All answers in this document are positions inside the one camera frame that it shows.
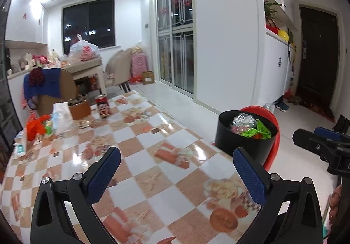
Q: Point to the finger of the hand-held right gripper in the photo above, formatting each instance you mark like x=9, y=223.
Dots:
x=328, y=133
x=314, y=142

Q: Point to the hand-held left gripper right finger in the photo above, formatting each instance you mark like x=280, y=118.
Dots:
x=250, y=178

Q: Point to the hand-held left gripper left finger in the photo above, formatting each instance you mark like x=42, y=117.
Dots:
x=104, y=175

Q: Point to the black trash bin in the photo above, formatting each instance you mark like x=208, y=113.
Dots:
x=240, y=148

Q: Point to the bright green packet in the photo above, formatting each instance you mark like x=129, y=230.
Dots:
x=257, y=130

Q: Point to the clear plastic wrapper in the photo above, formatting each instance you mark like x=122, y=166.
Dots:
x=242, y=122

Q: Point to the person's right hand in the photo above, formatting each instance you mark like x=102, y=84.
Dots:
x=335, y=203

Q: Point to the dark red door mat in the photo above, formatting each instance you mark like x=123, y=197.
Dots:
x=320, y=109

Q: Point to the red plastic chair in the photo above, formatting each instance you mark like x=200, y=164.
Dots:
x=273, y=154

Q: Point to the brown plush slippers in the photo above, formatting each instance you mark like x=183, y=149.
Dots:
x=295, y=100

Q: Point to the blue shoes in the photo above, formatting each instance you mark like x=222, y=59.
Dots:
x=283, y=107

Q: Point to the checkered printed tablecloth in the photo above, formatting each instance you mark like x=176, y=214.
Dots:
x=153, y=167

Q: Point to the small red bag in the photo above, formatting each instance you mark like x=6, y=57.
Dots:
x=287, y=94

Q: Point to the glass dish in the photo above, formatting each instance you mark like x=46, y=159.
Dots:
x=83, y=123

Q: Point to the red drink can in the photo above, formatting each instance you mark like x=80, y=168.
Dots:
x=102, y=107

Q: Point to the brown jar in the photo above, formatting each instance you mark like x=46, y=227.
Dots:
x=79, y=109

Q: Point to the white tissue pack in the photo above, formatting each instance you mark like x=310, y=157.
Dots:
x=61, y=116

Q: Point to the dark entrance door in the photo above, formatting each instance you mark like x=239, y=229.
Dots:
x=317, y=55

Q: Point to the white shoe cabinet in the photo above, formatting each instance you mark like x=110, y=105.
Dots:
x=276, y=68

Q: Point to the orange-red plastic wrapper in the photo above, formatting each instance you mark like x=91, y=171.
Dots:
x=35, y=126

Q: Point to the teal tissue packet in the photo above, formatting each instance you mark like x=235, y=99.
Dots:
x=20, y=150

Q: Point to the red gift box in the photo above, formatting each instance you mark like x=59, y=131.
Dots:
x=93, y=83

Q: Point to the wooden chair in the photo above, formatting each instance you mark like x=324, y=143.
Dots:
x=67, y=88

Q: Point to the red checked cloth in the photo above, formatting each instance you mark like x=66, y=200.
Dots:
x=27, y=101

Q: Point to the blue garment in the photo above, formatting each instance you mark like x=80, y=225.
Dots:
x=50, y=82

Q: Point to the yellow balloon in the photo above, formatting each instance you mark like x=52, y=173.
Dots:
x=283, y=35

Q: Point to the cardboard box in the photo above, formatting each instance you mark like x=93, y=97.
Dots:
x=148, y=77

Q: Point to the beige upholstered chair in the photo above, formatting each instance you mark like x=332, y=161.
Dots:
x=128, y=63
x=114, y=67

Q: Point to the beige table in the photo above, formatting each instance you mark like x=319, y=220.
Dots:
x=87, y=67

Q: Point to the glass display cabinet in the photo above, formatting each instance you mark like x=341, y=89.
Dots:
x=8, y=112

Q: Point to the pink plastic stool stack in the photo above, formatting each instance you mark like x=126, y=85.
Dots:
x=139, y=63

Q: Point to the red plush decoration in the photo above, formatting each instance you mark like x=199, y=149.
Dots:
x=272, y=29

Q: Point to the red knitted flower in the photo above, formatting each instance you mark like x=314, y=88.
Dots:
x=36, y=77

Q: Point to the white plastic bag red print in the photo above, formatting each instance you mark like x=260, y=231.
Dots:
x=82, y=52

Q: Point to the clear bag of snacks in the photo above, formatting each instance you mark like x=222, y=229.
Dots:
x=137, y=49

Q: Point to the red flower bouquet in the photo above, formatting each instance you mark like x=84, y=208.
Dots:
x=40, y=59

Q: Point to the potted green plant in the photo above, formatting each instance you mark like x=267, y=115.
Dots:
x=272, y=12

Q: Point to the sliding glass door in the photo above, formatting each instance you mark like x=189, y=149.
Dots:
x=175, y=41

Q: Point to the dark window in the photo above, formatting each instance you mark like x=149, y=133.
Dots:
x=87, y=22

